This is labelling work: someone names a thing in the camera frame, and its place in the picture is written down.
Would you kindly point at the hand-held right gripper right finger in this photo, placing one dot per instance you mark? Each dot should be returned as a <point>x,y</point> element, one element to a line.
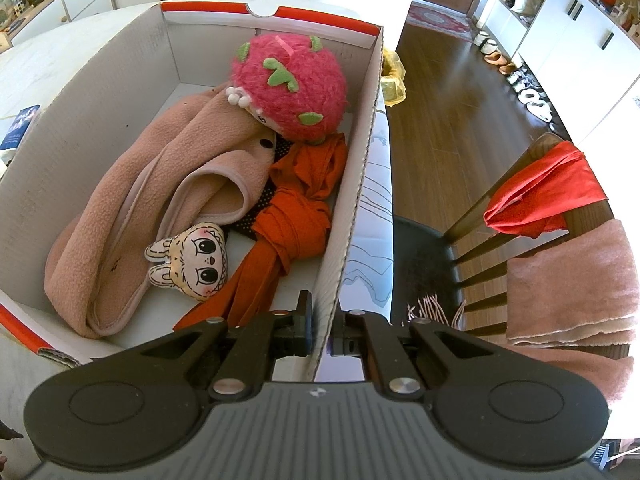
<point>350,332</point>

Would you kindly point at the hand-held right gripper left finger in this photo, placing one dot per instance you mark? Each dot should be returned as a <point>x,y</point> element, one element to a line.
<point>305,327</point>

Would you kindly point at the orange cloth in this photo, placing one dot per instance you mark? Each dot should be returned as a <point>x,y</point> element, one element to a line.
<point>295,220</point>

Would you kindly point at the cream bunny plush toy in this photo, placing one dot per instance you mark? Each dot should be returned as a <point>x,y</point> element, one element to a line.
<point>200,260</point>

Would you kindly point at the pink fuzzy plush toy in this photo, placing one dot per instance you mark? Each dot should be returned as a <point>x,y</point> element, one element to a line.
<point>300,90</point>

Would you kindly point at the white cardboard box red rim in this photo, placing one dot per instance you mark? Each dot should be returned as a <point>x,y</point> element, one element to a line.
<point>90,95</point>

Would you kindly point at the black chair seat cushion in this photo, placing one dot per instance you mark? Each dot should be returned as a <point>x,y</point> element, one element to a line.
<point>420,255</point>

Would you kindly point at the printed table cloth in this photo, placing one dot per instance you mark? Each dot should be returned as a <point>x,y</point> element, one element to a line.
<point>375,200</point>

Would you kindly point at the dark wooden chair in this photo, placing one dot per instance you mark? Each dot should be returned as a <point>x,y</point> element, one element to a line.
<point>480,240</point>

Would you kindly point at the black dotted glove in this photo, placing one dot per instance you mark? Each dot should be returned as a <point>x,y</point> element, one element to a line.
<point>281,149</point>

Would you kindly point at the pink fleece garment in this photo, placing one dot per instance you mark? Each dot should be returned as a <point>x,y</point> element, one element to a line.
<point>150,200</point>

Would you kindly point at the pink wool scarf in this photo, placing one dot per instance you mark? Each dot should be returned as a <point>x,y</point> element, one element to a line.
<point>570,280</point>

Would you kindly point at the red cloth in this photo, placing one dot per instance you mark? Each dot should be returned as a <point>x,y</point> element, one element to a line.
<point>545,190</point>

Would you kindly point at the yellow plastic bag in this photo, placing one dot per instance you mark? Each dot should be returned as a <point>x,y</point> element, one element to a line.
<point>395,85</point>

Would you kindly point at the row of shoes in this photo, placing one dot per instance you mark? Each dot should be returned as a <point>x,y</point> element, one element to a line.
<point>532,97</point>

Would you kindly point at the red patterned rug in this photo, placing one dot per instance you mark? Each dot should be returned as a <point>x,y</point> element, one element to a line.
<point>437,20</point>

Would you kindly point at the blue booklet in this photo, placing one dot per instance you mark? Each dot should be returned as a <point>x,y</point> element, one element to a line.
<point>22,122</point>

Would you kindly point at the white tote bag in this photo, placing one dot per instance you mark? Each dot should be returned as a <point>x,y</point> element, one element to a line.
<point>526,1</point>

